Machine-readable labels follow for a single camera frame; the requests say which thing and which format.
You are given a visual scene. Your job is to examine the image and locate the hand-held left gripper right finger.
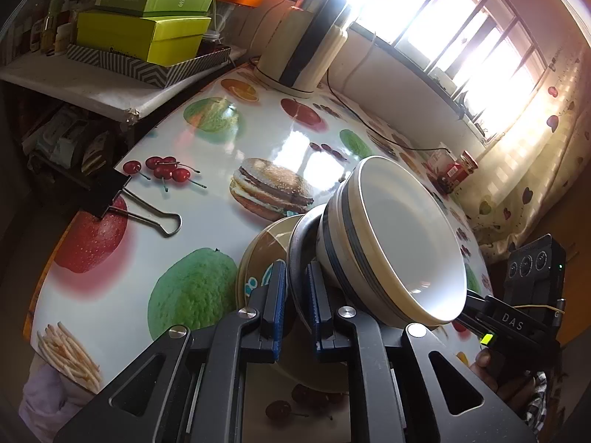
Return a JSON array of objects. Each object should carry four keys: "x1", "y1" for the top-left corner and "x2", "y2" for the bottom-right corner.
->
[{"x1": 307, "y1": 262, "x2": 539, "y2": 443}]

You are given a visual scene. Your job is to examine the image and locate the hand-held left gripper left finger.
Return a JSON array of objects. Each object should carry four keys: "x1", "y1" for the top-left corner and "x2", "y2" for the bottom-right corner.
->
[{"x1": 53, "y1": 261, "x2": 288, "y2": 443}]

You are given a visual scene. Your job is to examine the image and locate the beige plate blue motif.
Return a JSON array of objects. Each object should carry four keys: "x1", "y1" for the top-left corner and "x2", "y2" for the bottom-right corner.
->
[{"x1": 236, "y1": 214, "x2": 354, "y2": 394}]

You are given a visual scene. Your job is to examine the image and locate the stainless steel bowl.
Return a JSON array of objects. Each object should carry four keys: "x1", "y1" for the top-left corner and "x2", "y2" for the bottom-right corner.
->
[{"x1": 286, "y1": 203, "x2": 352, "y2": 333}]

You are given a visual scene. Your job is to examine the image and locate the large white bowl blue band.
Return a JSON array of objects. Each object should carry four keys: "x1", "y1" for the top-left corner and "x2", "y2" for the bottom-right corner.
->
[{"x1": 316, "y1": 154, "x2": 469, "y2": 330}]

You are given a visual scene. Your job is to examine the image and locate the person's right forearm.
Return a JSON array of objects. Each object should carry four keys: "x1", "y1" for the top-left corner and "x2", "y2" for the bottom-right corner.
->
[{"x1": 524, "y1": 371, "x2": 559, "y2": 430}]

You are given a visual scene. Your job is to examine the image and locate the person's right hand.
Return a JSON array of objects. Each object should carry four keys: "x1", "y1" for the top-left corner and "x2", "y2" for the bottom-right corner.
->
[{"x1": 471, "y1": 348, "x2": 539, "y2": 413}]

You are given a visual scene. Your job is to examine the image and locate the cream heart print curtain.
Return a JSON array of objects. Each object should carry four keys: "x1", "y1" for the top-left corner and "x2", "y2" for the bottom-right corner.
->
[{"x1": 462, "y1": 32, "x2": 583, "y2": 264}]

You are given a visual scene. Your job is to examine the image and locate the red lid sauce jar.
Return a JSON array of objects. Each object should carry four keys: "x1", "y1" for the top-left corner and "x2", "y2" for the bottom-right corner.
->
[{"x1": 436, "y1": 150, "x2": 479, "y2": 195}]

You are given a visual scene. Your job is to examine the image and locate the white can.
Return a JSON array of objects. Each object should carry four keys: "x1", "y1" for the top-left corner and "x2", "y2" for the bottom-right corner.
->
[{"x1": 426, "y1": 149, "x2": 455, "y2": 177}]

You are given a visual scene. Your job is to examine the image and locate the food print tablecloth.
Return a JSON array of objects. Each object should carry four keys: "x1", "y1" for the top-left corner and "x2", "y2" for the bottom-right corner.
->
[{"x1": 25, "y1": 62, "x2": 495, "y2": 443}]

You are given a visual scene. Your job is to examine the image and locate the black binder clip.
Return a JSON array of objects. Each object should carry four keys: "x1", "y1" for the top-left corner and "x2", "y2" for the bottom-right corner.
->
[{"x1": 88, "y1": 168, "x2": 182, "y2": 238}]

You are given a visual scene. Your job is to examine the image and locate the pale cloth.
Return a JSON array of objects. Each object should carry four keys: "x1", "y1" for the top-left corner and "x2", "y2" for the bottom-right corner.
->
[{"x1": 18, "y1": 362, "x2": 109, "y2": 432}]

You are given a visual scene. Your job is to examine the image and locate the cream electric kettle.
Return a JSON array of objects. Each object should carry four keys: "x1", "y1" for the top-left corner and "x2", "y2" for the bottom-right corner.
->
[{"x1": 255, "y1": 0, "x2": 349, "y2": 99}]

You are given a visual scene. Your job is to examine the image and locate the crumpled plastic packages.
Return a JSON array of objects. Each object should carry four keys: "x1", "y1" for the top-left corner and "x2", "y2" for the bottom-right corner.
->
[{"x1": 28, "y1": 104, "x2": 118, "y2": 176}]

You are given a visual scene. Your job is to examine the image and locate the chevron patterned tray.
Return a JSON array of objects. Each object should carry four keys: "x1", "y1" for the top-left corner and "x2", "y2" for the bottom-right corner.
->
[{"x1": 67, "y1": 44, "x2": 232, "y2": 89}]

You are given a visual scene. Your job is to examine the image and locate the clear glass jar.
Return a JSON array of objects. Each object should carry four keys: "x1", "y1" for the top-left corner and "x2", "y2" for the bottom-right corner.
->
[{"x1": 201, "y1": 30, "x2": 225, "y2": 56}]

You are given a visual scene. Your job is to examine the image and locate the window with metal bars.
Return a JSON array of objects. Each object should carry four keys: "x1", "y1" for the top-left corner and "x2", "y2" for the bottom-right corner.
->
[{"x1": 323, "y1": 0, "x2": 555, "y2": 148}]

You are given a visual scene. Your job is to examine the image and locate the lime green box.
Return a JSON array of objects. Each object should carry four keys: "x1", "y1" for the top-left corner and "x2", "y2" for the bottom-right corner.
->
[{"x1": 76, "y1": 10, "x2": 212, "y2": 66}]

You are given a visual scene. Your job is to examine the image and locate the white shelf board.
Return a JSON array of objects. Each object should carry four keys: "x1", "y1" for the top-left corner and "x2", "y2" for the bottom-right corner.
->
[{"x1": 0, "y1": 51, "x2": 250, "y2": 121}]

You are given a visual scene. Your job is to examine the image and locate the flat green box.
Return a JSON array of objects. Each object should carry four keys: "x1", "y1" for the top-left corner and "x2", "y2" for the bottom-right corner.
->
[{"x1": 95, "y1": 0, "x2": 214, "y2": 14}]

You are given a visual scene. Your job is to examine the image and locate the black power cable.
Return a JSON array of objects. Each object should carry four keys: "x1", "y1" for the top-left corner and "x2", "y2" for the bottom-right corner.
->
[{"x1": 323, "y1": 78, "x2": 451, "y2": 153}]

